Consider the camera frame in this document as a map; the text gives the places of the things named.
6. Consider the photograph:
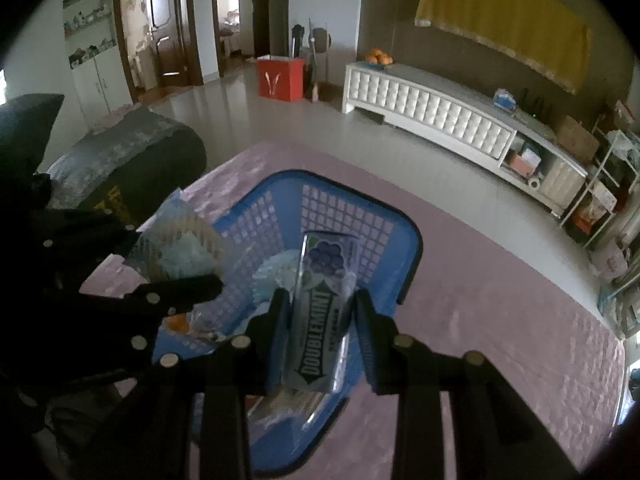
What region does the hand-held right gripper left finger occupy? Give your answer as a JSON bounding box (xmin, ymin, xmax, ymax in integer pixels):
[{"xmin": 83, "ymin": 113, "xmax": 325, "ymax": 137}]
[{"xmin": 70, "ymin": 287, "xmax": 293, "ymax": 480}]

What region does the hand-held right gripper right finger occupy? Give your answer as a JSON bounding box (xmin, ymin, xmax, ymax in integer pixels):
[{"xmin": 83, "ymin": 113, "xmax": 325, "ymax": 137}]
[{"xmin": 352, "ymin": 287, "xmax": 576, "ymax": 480}]

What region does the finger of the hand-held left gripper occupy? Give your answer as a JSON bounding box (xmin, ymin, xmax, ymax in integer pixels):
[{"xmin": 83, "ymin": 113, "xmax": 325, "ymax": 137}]
[
  {"xmin": 40, "ymin": 214, "xmax": 142, "ymax": 267},
  {"xmin": 80, "ymin": 274, "xmax": 225, "ymax": 357}
]

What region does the light blue snack packet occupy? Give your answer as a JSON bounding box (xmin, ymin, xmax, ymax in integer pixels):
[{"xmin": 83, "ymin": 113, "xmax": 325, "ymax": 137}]
[
  {"xmin": 252, "ymin": 251, "xmax": 303, "ymax": 314},
  {"xmin": 125, "ymin": 194, "xmax": 226, "ymax": 284}
]

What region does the chewing gum pack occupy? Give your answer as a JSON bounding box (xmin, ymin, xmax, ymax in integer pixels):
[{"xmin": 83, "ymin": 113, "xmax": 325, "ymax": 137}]
[{"xmin": 280, "ymin": 231, "xmax": 362, "ymax": 395}]

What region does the blue plastic basket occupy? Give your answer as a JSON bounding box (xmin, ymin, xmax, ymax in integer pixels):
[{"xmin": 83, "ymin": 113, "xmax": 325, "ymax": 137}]
[{"xmin": 150, "ymin": 169, "xmax": 424, "ymax": 478}]

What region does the orange snack packet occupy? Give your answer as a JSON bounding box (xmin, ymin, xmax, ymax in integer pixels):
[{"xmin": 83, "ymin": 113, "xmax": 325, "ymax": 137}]
[{"xmin": 165, "ymin": 312, "xmax": 194, "ymax": 336}]

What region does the grey patterned cloth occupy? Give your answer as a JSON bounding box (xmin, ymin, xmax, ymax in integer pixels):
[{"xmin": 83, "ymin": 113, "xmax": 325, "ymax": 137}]
[{"xmin": 45, "ymin": 105, "xmax": 209, "ymax": 212}]

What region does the pink quilted bed cover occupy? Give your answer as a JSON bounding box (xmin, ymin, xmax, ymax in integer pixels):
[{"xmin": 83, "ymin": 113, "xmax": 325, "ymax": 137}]
[{"xmin": 80, "ymin": 140, "xmax": 629, "ymax": 480}]

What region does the white display cabinet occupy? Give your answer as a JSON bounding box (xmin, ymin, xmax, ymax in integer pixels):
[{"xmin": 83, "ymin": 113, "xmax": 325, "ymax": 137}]
[{"xmin": 61, "ymin": 0, "xmax": 136, "ymax": 122}]

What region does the brown wooden door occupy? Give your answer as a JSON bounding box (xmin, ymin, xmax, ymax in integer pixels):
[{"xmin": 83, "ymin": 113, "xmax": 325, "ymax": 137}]
[{"xmin": 144, "ymin": 0, "xmax": 194, "ymax": 89}]

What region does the red box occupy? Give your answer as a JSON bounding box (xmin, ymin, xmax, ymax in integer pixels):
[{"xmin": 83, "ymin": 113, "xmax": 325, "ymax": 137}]
[{"xmin": 505, "ymin": 152, "xmax": 536, "ymax": 179}]

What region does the red paper bag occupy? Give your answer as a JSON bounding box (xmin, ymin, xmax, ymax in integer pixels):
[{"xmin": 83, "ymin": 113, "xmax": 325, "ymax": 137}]
[{"xmin": 256, "ymin": 56, "xmax": 307, "ymax": 103}]

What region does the pink and white bag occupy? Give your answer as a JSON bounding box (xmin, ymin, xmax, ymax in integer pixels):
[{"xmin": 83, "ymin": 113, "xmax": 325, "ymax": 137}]
[{"xmin": 590, "ymin": 242, "xmax": 629, "ymax": 281}]

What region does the white tufted TV cabinet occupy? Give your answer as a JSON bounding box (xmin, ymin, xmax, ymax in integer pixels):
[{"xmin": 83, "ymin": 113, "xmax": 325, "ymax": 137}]
[{"xmin": 342, "ymin": 60, "xmax": 590, "ymax": 219}]

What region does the orange printed bag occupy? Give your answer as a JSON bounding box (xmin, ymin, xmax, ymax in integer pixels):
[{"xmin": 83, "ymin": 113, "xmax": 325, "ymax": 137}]
[{"xmin": 575, "ymin": 195, "xmax": 617, "ymax": 234}]

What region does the grey flat tray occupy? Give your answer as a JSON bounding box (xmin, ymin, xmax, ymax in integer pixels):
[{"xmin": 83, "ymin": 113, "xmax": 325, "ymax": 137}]
[{"xmin": 515, "ymin": 108, "xmax": 557, "ymax": 134}]

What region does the white metal rack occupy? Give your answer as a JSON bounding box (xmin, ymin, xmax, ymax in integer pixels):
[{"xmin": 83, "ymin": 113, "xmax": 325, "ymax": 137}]
[{"xmin": 560, "ymin": 129, "xmax": 640, "ymax": 249}]

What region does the blue tissue box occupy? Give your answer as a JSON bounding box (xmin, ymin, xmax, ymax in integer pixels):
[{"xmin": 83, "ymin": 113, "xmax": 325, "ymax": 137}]
[{"xmin": 492, "ymin": 88, "xmax": 519, "ymax": 111}]

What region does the standing fan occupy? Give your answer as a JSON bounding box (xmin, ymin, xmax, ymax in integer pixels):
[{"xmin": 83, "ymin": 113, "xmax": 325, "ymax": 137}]
[{"xmin": 307, "ymin": 24, "xmax": 334, "ymax": 102}]

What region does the cardboard box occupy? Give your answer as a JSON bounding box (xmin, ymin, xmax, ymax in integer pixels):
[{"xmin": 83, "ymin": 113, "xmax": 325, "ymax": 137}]
[{"xmin": 556, "ymin": 115, "xmax": 601, "ymax": 164}]

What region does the yellow cloth cover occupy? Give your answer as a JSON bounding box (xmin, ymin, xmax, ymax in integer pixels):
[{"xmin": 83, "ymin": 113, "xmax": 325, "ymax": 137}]
[{"xmin": 414, "ymin": 0, "xmax": 594, "ymax": 95}]

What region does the brown door frame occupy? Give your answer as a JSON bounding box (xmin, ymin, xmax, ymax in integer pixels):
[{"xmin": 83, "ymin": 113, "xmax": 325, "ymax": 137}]
[{"xmin": 210, "ymin": 0, "xmax": 271, "ymax": 79}]

